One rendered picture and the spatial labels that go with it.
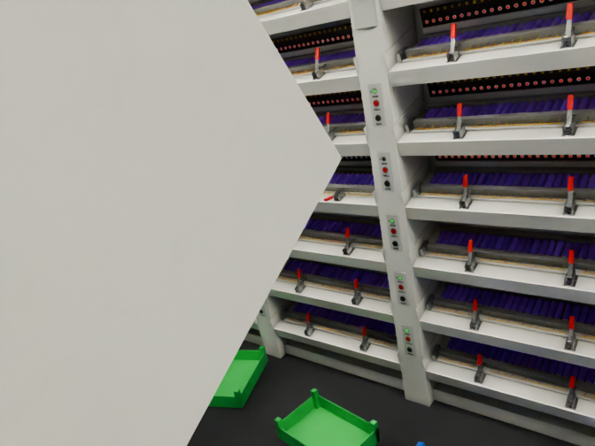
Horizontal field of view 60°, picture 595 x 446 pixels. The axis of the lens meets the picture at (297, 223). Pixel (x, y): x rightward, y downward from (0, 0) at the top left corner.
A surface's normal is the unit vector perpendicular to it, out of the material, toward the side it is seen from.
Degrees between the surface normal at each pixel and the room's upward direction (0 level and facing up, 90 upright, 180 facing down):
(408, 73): 105
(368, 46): 90
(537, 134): 15
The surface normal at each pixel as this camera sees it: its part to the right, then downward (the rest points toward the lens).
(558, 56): -0.54, 0.61
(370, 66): -0.61, 0.38
